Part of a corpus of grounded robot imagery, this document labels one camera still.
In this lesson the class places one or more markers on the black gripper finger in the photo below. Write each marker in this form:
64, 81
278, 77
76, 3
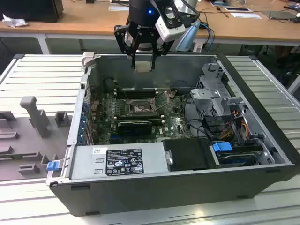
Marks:
165, 48
122, 39

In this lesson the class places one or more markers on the silver CPU chip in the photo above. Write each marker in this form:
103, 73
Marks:
143, 66

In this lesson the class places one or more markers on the thin metal locking lever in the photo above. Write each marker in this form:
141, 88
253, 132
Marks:
126, 95
163, 105

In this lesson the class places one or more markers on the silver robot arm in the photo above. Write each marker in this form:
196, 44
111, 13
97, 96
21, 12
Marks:
191, 2

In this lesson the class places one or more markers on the CPU socket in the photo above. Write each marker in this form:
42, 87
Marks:
140, 106

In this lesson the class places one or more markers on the pale blue teach pendant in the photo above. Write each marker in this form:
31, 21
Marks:
187, 39

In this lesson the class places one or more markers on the white power strip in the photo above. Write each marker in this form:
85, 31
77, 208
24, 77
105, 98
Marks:
198, 48

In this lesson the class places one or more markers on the wooden desk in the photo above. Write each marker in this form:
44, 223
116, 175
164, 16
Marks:
93, 21

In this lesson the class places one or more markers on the grey case release latch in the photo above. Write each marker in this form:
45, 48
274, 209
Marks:
88, 58

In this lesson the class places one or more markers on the black RAM stick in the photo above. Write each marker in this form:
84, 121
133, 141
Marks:
136, 90
140, 116

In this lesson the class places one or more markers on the silver drive cage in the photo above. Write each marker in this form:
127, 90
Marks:
206, 96

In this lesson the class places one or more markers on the green motherboard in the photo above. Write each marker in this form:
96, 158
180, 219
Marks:
173, 126

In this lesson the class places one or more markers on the black graphics card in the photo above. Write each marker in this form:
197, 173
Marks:
134, 128

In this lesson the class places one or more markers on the black desktop computer box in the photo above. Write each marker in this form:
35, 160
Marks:
30, 9

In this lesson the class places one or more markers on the black plastic shroud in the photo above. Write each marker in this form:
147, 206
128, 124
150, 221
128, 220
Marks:
187, 154

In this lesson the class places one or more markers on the crumpled white paper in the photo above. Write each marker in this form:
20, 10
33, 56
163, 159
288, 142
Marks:
14, 21

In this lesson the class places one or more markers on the hard disk in blue carrier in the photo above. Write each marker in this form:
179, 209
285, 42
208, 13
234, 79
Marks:
222, 147

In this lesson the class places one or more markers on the grey laptop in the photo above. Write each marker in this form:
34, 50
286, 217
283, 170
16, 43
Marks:
281, 15

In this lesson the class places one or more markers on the silver power supply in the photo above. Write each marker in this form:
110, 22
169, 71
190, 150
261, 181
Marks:
84, 161

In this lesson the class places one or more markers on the grey parts rack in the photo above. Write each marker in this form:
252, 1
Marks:
35, 140

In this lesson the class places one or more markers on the blue case latch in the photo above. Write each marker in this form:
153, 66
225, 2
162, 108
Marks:
52, 166

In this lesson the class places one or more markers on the black PC case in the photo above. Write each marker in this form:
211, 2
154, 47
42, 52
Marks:
150, 199

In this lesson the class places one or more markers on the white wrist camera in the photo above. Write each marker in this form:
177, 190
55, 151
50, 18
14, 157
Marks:
172, 29

